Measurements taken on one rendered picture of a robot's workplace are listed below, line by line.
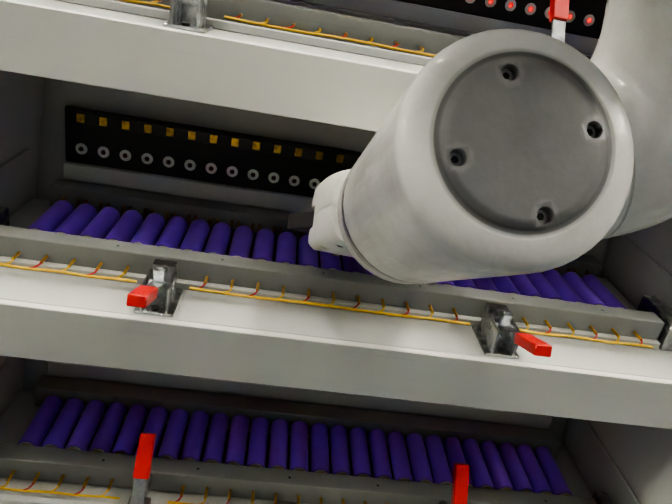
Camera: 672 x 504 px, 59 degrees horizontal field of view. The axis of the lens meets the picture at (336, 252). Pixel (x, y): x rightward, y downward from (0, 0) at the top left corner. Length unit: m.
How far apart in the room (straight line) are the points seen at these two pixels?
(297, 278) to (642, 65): 0.30
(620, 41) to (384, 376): 0.29
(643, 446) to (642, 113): 0.43
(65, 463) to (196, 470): 0.11
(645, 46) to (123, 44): 0.31
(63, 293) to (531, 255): 0.36
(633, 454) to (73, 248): 0.54
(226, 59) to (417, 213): 0.26
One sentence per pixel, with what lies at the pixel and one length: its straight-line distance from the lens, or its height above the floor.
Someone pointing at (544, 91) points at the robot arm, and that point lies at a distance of 0.21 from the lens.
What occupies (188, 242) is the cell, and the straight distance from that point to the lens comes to 0.52.
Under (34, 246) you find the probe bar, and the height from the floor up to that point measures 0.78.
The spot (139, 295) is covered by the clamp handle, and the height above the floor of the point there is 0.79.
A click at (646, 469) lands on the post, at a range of 0.65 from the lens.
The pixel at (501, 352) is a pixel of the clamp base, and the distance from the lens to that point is 0.48.
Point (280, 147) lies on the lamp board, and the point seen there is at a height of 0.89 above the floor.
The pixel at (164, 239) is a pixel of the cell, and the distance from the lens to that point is 0.52.
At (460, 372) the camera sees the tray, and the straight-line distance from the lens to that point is 0.47.
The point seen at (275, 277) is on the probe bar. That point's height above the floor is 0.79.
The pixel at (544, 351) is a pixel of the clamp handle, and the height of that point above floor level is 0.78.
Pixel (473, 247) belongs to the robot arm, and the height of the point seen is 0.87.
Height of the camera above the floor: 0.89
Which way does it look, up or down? 9 degrees down
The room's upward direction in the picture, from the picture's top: 9 degrees clockwise
